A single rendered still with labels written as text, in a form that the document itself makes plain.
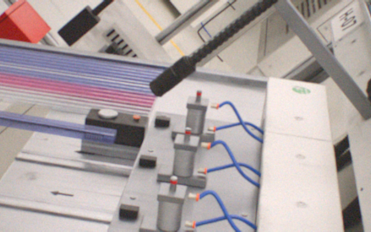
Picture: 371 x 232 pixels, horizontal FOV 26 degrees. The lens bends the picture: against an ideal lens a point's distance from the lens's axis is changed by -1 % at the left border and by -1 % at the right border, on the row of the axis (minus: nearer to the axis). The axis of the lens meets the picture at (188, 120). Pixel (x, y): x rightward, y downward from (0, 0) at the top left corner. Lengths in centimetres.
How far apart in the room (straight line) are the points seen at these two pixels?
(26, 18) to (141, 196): 99
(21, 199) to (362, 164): 37
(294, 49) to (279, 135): 116
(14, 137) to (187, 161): 151
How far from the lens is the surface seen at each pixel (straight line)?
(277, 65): 208
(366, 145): 82
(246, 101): 122
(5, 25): 169
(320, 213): 77
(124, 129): 98
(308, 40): 84
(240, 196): 81
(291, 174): 83
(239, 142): 93
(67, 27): 87
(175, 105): 117
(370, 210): 71
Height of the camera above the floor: 147
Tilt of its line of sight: 19 degrees down
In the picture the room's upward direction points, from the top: 53 degrees clockwise
